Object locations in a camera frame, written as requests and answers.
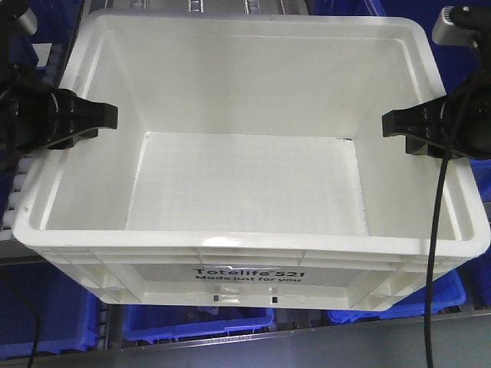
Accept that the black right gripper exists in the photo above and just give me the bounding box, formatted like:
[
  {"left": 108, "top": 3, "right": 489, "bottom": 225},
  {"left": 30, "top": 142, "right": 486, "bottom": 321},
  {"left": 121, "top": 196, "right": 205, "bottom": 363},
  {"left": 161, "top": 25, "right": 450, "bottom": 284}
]
[{"left": 381, "top": 71, "right": 490, "bottom": 159}]

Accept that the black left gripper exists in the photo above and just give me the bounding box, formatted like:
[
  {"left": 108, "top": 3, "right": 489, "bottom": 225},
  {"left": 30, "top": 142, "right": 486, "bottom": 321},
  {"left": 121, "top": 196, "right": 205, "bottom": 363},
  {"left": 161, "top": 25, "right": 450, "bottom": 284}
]
[{"left": 1, "top": 64, "right": 118, "bottom": 153}]

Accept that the white plastic tote bin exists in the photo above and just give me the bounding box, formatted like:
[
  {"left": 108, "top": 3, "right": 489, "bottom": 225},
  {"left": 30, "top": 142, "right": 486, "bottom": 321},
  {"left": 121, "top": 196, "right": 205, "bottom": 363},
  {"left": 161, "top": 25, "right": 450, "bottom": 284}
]
[{"left": 12, "top": 8, "right": 491, "bottom": 311}]

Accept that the blue bin lower right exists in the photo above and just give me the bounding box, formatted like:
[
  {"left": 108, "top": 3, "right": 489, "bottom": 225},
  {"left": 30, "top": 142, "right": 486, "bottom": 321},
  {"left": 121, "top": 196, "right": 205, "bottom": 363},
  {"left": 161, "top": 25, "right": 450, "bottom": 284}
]
[{"left": 326, "top": 270, "right": 466, "bottom": 324}]

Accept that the blue bin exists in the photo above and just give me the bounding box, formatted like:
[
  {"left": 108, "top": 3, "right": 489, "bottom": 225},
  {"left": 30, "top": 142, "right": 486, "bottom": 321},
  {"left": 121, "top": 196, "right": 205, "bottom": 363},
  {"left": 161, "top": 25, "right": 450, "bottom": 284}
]
[
  {"left": 326, "top": 270, "right": 466, "bottom": 324},
  {"left": 1, "top": 262, "right": 99, "bottom": 360},
  {"left": 123, "top": 304, "right": 275, "bottom": 343}
]

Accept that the blue bin lower left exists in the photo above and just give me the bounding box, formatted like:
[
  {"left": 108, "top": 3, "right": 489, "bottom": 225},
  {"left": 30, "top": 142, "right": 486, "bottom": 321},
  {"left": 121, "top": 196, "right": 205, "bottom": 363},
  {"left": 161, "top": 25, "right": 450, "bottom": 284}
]
[{"left": 1, "top": 262, "right": 99, "bottom": 360}]

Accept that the blue bin lower middle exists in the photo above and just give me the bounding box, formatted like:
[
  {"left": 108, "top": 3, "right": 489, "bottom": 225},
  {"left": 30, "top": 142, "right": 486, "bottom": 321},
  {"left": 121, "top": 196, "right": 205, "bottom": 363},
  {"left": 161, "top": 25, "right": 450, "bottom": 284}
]
[{"left": 123, "top": 304, "right": 275, "bottom": 343}]

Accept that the black right cable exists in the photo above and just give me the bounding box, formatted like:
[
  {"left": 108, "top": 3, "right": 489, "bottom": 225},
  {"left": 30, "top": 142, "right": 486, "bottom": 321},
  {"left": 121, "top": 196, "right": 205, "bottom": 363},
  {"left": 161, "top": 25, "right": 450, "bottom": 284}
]
[{"left": 423, "top": 74, "right": 476, "bottom": 368}]

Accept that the black cable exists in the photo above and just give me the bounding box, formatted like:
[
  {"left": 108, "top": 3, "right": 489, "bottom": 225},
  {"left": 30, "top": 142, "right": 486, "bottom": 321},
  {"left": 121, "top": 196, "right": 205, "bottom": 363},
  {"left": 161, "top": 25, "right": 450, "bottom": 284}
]
[
  {"left": 423, "top": 74, "right": 476, "bottom": 368},
  {"left": 0, "top": 266, "right": 42, "bottom": 368}
]

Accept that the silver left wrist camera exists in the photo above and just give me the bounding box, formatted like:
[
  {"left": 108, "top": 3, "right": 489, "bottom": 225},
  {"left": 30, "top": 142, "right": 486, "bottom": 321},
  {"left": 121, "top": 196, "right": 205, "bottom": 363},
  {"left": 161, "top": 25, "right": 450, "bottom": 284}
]
[{"left": 10, "top": 1, "right": 38, "bottom": 37}]

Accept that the black left cable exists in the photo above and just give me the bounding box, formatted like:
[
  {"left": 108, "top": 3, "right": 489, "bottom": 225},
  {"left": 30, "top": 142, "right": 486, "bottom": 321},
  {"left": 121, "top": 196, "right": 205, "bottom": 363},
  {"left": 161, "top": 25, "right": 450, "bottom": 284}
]
[{"left": 0, "top": 266, "right": 42, "bottom": 368}]

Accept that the silver front shelf rail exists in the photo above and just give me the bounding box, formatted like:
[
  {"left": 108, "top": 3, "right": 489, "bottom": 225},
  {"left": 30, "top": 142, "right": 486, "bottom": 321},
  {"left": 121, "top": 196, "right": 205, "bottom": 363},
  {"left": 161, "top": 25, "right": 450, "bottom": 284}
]
[{"left": 0, "top": 306, "right": 491, "bottom": 368}]

